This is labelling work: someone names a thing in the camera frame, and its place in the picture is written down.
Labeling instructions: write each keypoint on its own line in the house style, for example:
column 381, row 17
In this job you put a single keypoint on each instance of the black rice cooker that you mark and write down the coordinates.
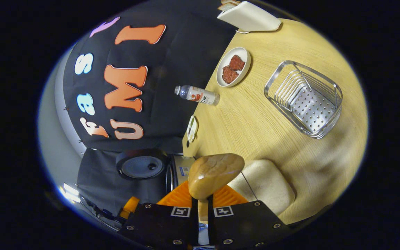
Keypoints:
column 141, row 166

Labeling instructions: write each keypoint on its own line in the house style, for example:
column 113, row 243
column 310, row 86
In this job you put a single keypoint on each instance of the toasted bread slice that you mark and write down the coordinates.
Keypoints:
column 227, row 5

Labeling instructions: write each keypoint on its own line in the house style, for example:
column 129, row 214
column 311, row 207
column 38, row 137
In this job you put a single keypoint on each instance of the white round plate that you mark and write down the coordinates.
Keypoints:
column 243, row 57

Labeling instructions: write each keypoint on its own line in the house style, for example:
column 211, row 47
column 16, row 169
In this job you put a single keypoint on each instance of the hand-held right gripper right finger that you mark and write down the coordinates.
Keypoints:
column 245, row 225

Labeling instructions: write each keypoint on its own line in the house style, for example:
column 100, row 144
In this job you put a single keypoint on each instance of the white toaster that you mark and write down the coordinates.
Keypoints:
column 252, row 17

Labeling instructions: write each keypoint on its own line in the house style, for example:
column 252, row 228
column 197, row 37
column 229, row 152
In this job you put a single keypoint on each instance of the white divided bean dish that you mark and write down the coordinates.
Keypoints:
column 192, row 128

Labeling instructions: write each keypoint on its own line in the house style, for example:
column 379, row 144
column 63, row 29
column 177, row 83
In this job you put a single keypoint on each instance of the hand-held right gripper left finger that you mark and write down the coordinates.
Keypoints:
column 158, row 225

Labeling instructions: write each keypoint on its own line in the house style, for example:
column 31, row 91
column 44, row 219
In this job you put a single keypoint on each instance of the ceiling light panel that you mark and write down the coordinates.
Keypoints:
column 69, row 192

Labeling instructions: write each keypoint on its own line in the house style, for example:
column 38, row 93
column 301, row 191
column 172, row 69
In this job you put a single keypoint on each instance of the black backdrop cloth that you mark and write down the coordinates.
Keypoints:
column 186, row 52

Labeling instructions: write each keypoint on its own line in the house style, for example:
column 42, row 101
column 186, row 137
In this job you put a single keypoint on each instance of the wooden spoon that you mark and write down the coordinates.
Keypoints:
column 214, row 173

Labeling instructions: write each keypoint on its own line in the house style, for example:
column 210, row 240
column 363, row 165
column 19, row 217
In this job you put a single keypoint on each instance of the clear plastic drink bottle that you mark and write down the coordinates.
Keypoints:
column 200, row 95

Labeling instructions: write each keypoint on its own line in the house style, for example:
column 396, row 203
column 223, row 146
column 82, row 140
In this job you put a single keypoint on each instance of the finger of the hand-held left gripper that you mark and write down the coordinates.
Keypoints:
column 130, row 206

